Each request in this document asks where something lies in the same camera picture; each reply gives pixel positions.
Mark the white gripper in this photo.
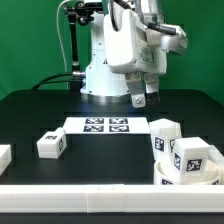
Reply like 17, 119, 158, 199
103, 9, 167, 108

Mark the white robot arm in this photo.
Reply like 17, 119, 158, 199
81, 0, 167, 108

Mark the paper sheet with markers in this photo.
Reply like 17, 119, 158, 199
63, 117, 150, 134

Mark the white front fence bar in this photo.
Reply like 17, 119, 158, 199
0, 185, 224, 213

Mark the white left fence bar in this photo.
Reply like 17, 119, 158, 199
0, 145, 12, 176

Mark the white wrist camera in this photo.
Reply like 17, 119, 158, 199
146, 24, 188, 55

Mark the white thin cable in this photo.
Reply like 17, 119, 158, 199
55, 0, 72, 89

